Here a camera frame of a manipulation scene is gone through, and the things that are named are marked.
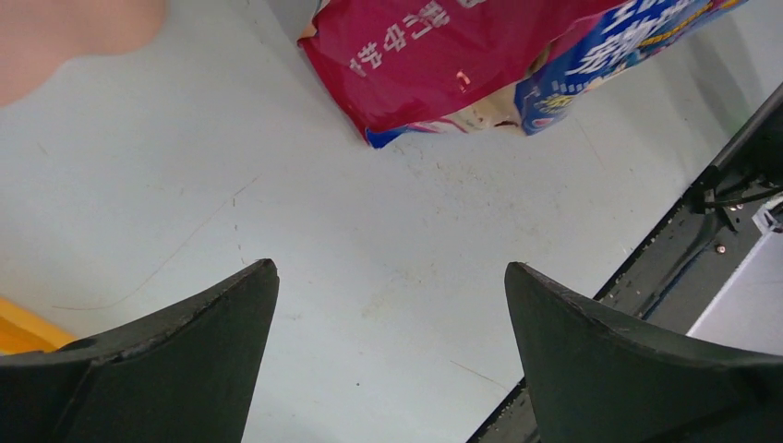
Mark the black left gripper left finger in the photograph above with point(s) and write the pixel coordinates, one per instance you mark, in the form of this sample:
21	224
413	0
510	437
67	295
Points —
185	373

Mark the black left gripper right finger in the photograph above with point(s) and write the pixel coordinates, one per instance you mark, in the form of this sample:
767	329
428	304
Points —
595	374

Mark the yellow plastic food scoop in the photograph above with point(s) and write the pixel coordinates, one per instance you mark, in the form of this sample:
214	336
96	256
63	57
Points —
23	331

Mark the colourful cat food bag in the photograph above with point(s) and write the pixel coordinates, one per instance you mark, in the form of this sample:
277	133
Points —
398	67

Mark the pink double pet feeder base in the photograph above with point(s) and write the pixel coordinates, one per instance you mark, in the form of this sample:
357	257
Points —
37	37

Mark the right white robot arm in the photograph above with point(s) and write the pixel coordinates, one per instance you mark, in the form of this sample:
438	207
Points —
747	311

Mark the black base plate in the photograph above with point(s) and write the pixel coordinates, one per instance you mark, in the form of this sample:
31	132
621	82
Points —
672	276

